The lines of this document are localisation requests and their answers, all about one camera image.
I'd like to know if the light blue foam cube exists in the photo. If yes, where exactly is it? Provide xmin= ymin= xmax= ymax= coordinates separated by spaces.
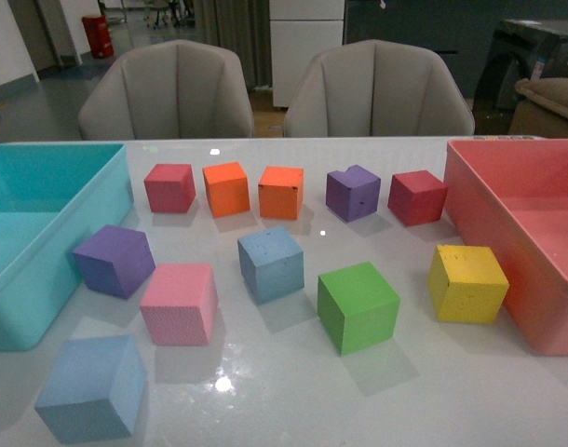
xmin=34 ymin=335 xmax=147 ymax=444

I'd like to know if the orange foam cube right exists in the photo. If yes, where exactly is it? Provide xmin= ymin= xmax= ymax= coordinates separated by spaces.
xmin=258 ymin=166 xmax=304 ymax=220

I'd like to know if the orange foam cube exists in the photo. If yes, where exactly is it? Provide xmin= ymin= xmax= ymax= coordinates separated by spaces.
xmin=258 ymin=166 xmax=304 ymax=220
xmin=202 ymin=162 xmax=250 ymax=218

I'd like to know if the orange foam cube left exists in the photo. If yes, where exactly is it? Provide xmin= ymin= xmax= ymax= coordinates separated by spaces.
xmin=202 ymin=162 xmax=250 ymax=218

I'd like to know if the purple notched foam cube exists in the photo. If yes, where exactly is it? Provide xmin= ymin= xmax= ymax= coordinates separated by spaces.
xmin=326 ymin=165 xmax=381 ymax=223

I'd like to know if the green foam cube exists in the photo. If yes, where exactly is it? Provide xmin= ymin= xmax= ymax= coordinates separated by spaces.
xmin=318 ymin=262 xmax=400 ymax=356

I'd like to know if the crimson foam cube left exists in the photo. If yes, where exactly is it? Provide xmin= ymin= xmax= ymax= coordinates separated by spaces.
xmin=144 ymin=164 xmax=196 ymax=213

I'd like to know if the pink foam cube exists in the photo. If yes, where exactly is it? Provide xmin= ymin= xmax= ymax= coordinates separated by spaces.
xmin=140 ymin=264 xmax=218 ymax=345

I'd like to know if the dark red foam cube right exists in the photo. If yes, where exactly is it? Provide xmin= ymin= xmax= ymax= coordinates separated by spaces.
xmin=387 ymin=170 xmax=448 ymax=226

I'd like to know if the grey armchair right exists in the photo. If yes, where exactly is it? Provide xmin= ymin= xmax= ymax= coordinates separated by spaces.
xmin=284 ymin=40 xmax=475 ymax=138

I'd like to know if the grey armchair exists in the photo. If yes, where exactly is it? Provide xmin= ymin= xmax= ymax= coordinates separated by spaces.
xmin=78 ymin=40 xmax=254 ymax=141
xmin=284 ymin=40 xmax=475 ymax=138

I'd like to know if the purple foam cube left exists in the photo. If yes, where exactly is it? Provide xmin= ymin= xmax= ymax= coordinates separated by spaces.
xmin=73 ymin=224 xmax=156 ymax=299

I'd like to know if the grey armchair left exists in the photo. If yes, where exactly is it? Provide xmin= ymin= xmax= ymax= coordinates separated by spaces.
xmin=78 ymin=40 xmax=254 ymax=141

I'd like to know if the yellow foam cube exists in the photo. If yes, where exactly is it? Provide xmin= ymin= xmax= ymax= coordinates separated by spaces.
xmin=427 ymin=245 xmax=509 ymax=324

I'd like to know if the white drawer cabinet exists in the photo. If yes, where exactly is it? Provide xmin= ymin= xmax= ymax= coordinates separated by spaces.
xmin=269 ymin=0 xmax=345 ymax=108

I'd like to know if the grey curtain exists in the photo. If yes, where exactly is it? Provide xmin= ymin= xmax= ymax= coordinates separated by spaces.
xmin=194 ymin=0 xmax=273 ymax=88

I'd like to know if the teal plastic bin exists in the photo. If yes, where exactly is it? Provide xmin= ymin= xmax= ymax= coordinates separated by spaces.
xmin=0 ymin=142 xmax=133 ymax=351

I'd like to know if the pink plastic bin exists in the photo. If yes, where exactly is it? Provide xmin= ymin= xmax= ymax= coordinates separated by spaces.
xmin=444 ymin=139 xmax=568 ymax=356

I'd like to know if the dark grey counter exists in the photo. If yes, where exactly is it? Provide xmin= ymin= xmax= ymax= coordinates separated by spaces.
xmin=345 ymin=0 xmax=568 ymax=99

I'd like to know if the red fire extinguisher box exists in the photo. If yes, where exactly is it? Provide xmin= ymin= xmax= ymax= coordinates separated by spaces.
xmin=81 ymin=15 xmax=114 ymax=59

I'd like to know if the dark grey appliance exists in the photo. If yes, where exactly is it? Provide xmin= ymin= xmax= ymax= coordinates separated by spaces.
xmin=473 ymin=19 xmax=568 ymax=112

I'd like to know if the beige cushion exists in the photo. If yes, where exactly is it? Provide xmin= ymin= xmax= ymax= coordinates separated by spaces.
xmin=515 ymin=77 xmax=568 ymax=112

